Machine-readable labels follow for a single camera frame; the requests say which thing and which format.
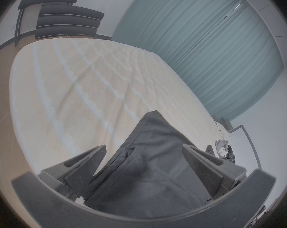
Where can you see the grey bedside table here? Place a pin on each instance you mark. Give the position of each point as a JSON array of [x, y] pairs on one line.
[[227, 123]]

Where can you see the bed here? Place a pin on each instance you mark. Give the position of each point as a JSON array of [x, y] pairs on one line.
[[74, 91]]

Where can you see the white printed pillow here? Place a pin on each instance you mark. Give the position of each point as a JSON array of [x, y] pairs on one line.
[[223, 132]]

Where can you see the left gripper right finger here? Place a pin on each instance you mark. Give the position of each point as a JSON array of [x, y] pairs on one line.
[[212, 174]]

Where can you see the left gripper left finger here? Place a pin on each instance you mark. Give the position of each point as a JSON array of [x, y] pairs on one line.
[[81, 177]]

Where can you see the pile of clothes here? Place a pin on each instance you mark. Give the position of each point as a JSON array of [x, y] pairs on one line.
[[229, 154]]

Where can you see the black T-shirt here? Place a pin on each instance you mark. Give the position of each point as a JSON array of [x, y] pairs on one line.
[[153, 170]]

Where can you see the blue-green curtain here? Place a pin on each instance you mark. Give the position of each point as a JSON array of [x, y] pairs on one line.
[[169, 20], [229, 68]]

